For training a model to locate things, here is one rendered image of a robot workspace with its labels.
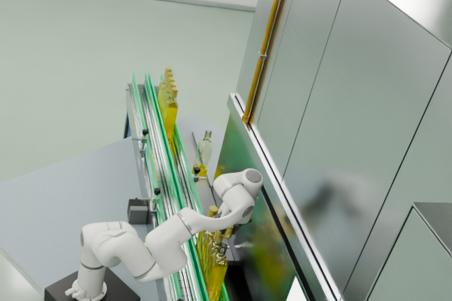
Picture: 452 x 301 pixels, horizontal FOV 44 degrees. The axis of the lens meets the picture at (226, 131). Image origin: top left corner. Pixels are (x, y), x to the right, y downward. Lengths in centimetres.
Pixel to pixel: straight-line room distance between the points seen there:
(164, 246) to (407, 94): 80
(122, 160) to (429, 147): 201
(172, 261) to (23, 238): 98
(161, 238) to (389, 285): 105
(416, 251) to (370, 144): 80
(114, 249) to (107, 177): 117
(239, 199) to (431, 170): 63
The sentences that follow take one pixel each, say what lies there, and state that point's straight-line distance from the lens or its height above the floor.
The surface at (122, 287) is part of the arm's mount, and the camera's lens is 224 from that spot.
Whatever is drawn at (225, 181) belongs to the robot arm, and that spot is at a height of 149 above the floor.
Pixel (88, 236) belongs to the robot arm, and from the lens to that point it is 198.
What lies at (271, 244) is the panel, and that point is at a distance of 189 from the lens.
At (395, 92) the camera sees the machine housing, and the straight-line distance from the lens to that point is 135.
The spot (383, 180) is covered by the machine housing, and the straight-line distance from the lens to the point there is 137.
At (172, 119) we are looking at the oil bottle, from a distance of 291.
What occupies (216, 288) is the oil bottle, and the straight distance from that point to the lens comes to 211.
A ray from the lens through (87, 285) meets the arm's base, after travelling 214.
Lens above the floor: 246
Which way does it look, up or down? 30 degrees down
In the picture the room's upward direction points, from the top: 14 degrees clockwise
